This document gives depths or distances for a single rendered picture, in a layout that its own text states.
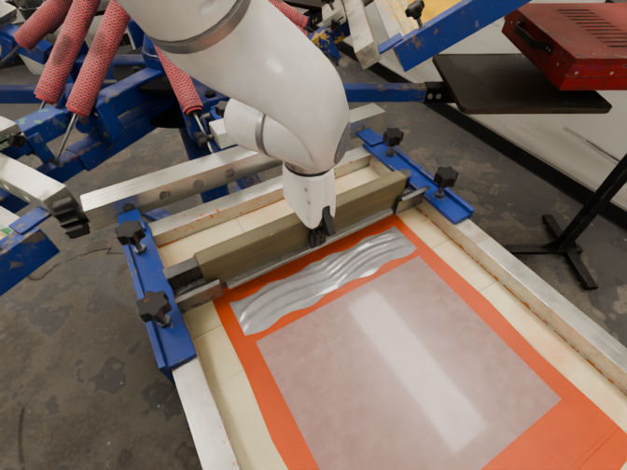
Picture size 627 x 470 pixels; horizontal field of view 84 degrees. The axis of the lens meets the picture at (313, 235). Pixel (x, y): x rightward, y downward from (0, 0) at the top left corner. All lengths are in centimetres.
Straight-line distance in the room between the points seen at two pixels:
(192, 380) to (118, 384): 122
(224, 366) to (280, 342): 9
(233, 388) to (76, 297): 159
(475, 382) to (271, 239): 38
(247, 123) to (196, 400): 36
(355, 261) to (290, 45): 44
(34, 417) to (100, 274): 67
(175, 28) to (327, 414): 47
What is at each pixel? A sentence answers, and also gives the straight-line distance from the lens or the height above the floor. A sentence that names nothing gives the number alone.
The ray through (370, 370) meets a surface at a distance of 57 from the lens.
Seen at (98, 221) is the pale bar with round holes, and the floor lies 101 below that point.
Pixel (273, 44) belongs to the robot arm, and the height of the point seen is 138.
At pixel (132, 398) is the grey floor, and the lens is 171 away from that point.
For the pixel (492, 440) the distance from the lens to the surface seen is 59.
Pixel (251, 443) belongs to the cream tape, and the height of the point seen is 95.
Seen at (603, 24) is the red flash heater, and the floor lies 110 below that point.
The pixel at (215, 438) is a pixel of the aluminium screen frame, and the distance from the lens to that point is 52.
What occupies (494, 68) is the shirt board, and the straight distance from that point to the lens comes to 149.
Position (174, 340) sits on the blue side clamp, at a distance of 57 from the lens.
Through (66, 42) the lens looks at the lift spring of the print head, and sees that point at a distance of 117.
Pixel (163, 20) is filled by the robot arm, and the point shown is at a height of 141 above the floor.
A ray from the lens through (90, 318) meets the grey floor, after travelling 197.
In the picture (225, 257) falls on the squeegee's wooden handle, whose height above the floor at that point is 105.
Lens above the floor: 148
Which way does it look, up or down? 49 degrees down
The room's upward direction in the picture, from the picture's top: straight up
